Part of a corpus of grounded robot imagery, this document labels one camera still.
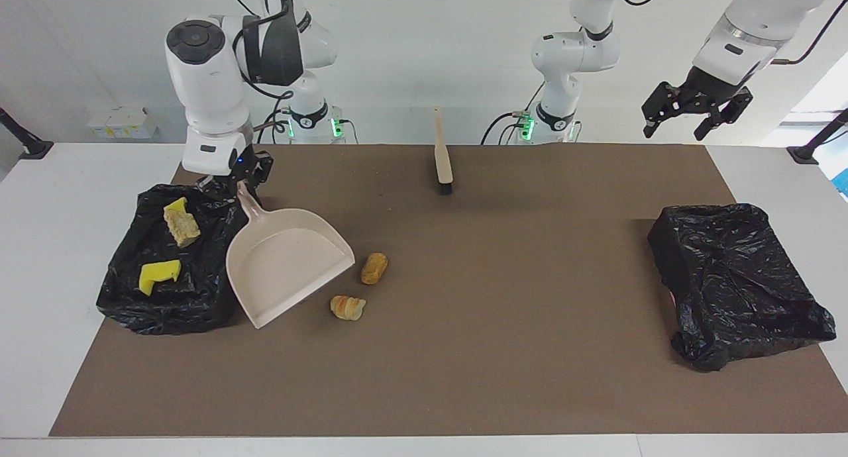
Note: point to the beige plastic dustpan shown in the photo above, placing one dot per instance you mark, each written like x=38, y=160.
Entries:
x=285, y=265

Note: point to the brown table mat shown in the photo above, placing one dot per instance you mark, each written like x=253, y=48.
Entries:
x=424, y=397

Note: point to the small white labelled boxes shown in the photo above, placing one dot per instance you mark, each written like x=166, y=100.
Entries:
x=122, y=124

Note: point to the pale striped bread piece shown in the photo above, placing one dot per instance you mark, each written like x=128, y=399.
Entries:
x=348, y=308

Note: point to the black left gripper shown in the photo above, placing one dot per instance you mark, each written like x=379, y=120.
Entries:
x=712, y=86

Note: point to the yellow green sponge piece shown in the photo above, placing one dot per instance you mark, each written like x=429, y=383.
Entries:
x=156, y=275
x=175, y=205

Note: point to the bin lined with black bag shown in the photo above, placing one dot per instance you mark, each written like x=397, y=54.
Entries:
x=165, y=311
x=735, y=291

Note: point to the brown bread roll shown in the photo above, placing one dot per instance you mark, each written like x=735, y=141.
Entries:
x=374, y=269

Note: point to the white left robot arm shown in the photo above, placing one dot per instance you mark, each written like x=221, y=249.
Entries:
x=570, y=53

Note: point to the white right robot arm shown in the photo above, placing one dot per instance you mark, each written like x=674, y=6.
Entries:
x=209, y=93

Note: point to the beige hand brush black bristles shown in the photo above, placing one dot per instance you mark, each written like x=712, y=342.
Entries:
x=442, y=165

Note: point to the black clamp stand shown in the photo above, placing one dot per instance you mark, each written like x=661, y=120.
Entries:
x=30, y=146
x=805, y=153

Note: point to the pale crusty bread chunk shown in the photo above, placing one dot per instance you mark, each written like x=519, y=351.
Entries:
x=183, y=230

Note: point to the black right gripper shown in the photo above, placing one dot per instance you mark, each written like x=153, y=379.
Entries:
x=248, y=171

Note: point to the blue object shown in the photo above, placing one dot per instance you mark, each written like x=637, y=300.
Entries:
x=843, y=182

